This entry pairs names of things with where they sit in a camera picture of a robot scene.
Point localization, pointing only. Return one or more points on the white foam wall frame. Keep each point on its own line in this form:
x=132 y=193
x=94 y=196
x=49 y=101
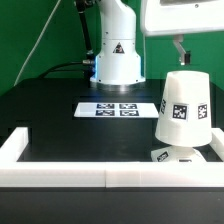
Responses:
x=14 y=173

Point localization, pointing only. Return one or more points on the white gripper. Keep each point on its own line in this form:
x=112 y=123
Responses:
x=172 y=17

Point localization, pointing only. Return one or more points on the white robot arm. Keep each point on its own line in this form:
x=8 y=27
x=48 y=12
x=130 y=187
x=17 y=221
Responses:
x=118 y=66

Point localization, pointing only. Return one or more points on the white lamp shade cone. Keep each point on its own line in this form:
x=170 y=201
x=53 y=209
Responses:
x=185 y=112

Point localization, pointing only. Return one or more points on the white marker sheet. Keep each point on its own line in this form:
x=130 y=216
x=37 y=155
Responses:
x=116 y=110

